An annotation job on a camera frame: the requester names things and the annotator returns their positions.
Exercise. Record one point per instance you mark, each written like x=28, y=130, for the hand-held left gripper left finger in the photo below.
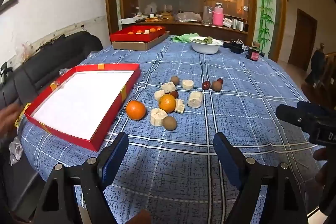
x=116, y=158

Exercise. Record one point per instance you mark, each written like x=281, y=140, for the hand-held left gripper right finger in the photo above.
x=228, y=161

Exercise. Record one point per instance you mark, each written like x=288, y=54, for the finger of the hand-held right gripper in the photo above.
x=312, y=108
x=287, y=113

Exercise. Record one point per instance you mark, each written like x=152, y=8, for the brown longan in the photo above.
x=169, y=123
x=216, y=86
x=174, y=80

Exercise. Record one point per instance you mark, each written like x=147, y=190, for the red box with white inside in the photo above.
x=78, y=100

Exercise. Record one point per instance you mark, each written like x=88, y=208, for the red date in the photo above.
x=220, y=81
x=174, y=94
x=205, y=85

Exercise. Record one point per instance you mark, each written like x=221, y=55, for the person's right hand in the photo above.
x=322, y=154

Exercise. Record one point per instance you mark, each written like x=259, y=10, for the blue plaid tablecloth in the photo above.
x=183, y=161

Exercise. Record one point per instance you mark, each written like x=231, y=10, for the dark figurine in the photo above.
x=317, y=61

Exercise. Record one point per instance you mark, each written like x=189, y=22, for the brown wooden door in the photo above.
x=302, y=43

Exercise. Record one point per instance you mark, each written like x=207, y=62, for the dark jar with red label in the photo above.
x=253, y=55

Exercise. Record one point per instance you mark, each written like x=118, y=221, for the small clear plastic bag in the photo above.
x=14, y=150

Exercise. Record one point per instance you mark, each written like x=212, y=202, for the white bowl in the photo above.
x=204, y=48

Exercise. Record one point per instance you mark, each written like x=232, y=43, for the green leaves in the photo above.
x=207, y=40

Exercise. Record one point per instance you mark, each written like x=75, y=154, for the white carton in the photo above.
x=227, y=22

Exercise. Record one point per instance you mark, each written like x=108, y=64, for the brown cardboard box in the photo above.
x=136, y=46

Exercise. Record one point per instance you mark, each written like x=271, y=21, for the wooden glass cabinet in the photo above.
x=210, y=28

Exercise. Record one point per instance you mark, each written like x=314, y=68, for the black leather sofa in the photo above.
x=52, y=61

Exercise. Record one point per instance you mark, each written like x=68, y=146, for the pink bottle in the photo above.
x=218, y=18

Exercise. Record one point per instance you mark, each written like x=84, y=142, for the red box holding produce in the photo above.
x=131, y=37

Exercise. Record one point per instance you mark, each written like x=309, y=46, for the clear glass jar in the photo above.
x=207, y=15

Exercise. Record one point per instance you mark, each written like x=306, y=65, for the green cloth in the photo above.
x=183, y=38

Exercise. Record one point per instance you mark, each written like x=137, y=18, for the long white box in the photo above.
x=131, y=21

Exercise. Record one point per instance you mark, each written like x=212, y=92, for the crumpled clear plastic bag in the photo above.
x=187, y=16

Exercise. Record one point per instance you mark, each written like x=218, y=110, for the clear bag with orange print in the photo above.
x=23, y=52

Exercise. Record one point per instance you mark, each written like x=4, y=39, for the black hand-held device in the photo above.
x=4, y=71

